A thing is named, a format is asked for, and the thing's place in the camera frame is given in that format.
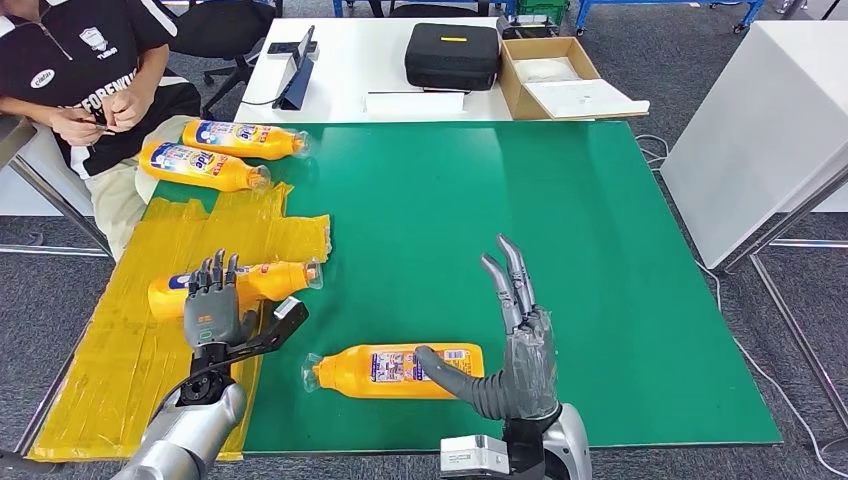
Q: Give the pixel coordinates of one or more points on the person's right hand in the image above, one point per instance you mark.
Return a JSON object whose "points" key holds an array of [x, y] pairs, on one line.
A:
{"points": [[76, 127]]}

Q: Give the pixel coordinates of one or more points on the black zip case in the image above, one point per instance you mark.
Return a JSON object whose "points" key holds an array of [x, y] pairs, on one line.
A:
{"points": [[450, 58]]}

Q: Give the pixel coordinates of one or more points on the white desk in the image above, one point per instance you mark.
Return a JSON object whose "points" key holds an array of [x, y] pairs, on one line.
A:
{"points": [[358, 60]]}

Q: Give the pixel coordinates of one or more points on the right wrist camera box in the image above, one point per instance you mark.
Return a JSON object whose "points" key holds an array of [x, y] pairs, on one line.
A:
{"points": [[474, 457]]}

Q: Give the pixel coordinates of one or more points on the white plastic bag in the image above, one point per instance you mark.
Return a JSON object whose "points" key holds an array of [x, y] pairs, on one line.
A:
{"points": [[545, 69]]}

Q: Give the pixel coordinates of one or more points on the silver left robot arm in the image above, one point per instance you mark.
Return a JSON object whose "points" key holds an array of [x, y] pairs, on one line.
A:
{"points": [[185, 430]]}

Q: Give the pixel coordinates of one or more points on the open cardboard box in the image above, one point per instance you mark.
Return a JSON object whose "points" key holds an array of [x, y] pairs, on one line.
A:
{"points": [[511, 85]]}

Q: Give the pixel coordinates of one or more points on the thin black pen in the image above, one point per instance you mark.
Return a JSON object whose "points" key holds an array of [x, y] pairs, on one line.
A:
{"points": [[416, 91]]}

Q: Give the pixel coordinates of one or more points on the yellow tape patch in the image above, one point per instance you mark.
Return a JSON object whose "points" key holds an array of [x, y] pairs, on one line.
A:
{"points": [[132, 371]]}

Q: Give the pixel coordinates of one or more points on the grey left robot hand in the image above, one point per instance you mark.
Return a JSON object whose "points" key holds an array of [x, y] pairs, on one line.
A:
{"points": [[212, 318]]}

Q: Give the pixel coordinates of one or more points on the dark tablet on stand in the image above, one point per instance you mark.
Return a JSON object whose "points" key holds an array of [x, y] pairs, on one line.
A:
{"points": [[298, 75]]}

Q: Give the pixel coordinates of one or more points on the person's left forearm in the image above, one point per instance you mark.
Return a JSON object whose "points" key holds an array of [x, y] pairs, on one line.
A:
{"points": [[151, 73]]}

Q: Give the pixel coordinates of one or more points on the orange detergent bottle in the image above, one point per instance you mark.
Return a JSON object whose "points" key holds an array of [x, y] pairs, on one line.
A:
{"points": [[272, 144], [199, 167], [278, 281], [351, 374]]}

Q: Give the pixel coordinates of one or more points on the white paper sheet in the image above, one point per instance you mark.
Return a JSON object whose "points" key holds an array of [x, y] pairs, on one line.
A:
{"points": [[413, 104]]}

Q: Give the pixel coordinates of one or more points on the blue metal leg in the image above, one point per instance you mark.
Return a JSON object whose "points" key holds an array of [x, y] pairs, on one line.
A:
{"points": [[748, 16], [583, 16]]}

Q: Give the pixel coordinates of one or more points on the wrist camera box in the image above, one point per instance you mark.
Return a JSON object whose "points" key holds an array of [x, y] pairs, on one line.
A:
{"points": [[474, 457], [281, 328]]}

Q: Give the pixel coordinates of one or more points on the white foam panel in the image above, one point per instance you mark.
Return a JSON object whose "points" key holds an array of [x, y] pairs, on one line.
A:
{"points": [[587, 99]]}

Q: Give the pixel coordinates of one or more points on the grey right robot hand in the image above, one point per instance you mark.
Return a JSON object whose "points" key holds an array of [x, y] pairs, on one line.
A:
{"points": [[526, 378]]}

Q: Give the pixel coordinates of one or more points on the black phone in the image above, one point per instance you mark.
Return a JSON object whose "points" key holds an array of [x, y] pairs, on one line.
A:
{"points": [[283, 48]]}

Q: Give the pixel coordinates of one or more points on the grey metal desk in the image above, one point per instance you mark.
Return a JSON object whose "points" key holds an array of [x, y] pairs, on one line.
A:
{"points": [[14, 136]]}

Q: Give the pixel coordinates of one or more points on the person's right forearm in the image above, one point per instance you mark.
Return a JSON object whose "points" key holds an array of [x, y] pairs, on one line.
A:
{"points": [[30, 112]]}

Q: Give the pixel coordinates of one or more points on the person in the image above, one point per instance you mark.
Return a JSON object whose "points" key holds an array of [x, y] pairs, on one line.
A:
{"points": [[66, 60]]}

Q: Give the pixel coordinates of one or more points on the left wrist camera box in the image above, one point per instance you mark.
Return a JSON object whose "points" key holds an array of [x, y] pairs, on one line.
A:
{"points": [[281, 328]]}

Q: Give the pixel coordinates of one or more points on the white side table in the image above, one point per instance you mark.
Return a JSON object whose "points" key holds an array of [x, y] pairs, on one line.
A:
{"points": [[762, 122]]}

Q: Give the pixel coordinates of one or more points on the black office chair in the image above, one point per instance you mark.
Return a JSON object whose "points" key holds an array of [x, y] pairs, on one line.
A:
{"points": [[222, 30]]}

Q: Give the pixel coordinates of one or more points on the person's left hand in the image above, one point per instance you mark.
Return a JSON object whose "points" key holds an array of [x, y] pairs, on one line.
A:
{"points": [[126, 109]]}

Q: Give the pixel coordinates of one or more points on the green crate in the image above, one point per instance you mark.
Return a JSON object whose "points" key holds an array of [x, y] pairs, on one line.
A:
{"points": [[543, 10]]}

